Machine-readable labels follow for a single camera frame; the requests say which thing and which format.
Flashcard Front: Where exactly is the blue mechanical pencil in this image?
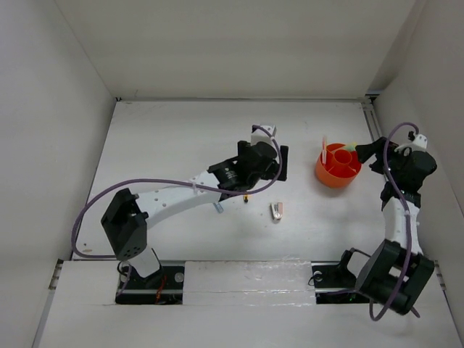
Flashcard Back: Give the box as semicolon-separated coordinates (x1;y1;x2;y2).
213;203;224;214

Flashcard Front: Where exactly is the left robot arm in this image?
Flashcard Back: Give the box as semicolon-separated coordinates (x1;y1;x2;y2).
101;141;289;289

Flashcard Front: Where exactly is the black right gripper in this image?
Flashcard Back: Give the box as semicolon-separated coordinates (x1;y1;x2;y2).
355;136;413;183

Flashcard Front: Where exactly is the orange round container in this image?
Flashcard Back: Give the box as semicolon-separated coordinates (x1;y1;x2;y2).
315;143;362;189

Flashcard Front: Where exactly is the small pink white stapler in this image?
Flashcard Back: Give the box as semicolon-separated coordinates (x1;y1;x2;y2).
270;202;283;221

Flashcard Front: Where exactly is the green thick highlighter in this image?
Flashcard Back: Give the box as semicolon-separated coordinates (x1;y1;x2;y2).
343;142;357;152

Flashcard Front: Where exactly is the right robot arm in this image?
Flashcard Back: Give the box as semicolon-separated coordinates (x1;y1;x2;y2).
335;132;437;315

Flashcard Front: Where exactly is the thin pink highlighter pen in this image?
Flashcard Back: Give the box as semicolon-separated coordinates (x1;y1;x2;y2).
321;135;328;166

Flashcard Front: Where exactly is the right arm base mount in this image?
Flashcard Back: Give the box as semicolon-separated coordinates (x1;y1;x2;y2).
307;248;370;305

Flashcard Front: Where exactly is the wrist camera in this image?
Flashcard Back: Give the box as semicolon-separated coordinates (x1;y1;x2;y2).
394;133;428;153
250;125;277;145

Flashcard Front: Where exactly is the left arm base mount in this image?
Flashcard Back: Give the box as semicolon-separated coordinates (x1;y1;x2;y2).
115;261;185;305

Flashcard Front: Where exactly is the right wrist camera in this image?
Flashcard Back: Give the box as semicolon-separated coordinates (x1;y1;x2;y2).
394;133;428;153

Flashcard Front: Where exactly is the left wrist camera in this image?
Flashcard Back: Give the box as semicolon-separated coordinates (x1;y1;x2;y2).
250;125;277;145

